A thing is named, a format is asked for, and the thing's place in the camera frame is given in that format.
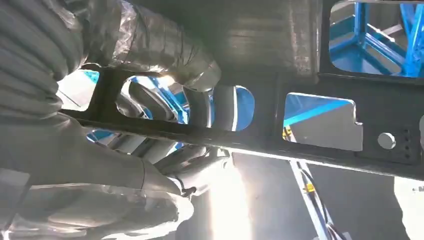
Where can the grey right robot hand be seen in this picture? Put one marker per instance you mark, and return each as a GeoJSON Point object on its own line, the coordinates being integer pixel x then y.
{"type": "Point", "coordinates": [82, 155]}

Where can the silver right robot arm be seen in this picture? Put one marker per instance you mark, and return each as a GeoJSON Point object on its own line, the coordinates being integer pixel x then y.
{"type": "Point", "coordinates": [26, 49]}

